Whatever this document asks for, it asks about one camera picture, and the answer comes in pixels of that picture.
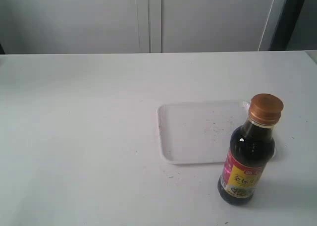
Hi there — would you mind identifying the dark soy sauce bottle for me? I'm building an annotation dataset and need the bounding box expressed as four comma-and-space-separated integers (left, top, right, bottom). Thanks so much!
217, 93, 284, 206

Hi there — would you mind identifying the white plastic tray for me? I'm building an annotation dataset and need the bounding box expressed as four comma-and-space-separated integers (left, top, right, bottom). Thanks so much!
157, 100, 250, 165

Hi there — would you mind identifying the white cabinet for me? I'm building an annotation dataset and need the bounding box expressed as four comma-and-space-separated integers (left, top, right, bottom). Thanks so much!
0, 0, 285, 54

